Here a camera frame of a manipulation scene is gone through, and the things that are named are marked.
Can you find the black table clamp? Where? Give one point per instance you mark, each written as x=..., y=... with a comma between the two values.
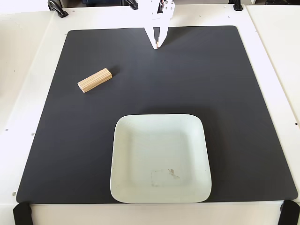
x=238, y=4
x=57, y=8
x=132, y=4

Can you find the white square plate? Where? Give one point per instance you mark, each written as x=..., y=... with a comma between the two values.
x=161, y=150

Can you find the light wooden block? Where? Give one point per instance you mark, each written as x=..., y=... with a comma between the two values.
x=95, y=80

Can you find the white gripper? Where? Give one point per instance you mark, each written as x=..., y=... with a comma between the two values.
x=157, y=21

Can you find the black rubber mat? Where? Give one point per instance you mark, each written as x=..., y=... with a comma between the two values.
x=187, y=82

